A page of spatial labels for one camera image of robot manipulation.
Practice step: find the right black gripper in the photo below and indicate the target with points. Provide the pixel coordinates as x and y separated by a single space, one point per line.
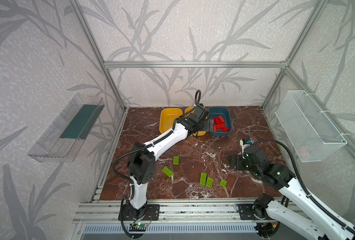
235 162

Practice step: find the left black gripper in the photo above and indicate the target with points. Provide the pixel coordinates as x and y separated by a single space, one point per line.
209 126

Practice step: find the red lego brick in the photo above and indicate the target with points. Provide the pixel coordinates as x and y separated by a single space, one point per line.
222 128
219 120

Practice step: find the small green lego brick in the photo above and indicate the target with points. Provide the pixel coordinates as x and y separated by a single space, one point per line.
223 183

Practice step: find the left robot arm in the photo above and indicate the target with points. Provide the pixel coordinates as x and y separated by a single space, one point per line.
138 166

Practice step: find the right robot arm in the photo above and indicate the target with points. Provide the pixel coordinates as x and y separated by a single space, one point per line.
299 210

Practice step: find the teal plastic bin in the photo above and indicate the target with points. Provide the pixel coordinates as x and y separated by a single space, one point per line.
224 112

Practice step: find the middle yellow plastic bin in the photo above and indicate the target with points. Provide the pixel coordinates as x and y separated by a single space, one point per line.
189 111

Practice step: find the yellow plastic bin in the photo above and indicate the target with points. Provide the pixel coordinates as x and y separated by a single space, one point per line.
167 117
189 111

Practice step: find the left yellow plastic bin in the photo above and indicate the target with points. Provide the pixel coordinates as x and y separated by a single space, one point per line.
167 117

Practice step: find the right circuit board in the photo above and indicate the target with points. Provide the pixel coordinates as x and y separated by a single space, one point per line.
267 229

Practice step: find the circuit board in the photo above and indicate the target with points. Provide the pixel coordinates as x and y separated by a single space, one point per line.
267 229
138 227

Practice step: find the left circuit board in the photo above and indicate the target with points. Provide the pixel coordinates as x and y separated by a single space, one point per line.
138 227

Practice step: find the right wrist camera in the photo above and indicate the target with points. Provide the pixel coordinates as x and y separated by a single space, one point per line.
244 143

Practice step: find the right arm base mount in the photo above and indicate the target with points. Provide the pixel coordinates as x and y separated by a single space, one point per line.
247 212

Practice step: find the white wire mesh basket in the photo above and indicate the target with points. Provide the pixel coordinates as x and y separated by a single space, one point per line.
310 131

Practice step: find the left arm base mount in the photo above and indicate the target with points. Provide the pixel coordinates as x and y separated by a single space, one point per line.
148 212

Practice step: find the aluminium front rail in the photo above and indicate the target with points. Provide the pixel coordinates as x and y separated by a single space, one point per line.
173 211

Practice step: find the clear plastic wall tray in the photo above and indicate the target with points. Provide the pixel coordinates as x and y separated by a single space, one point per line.
64 138

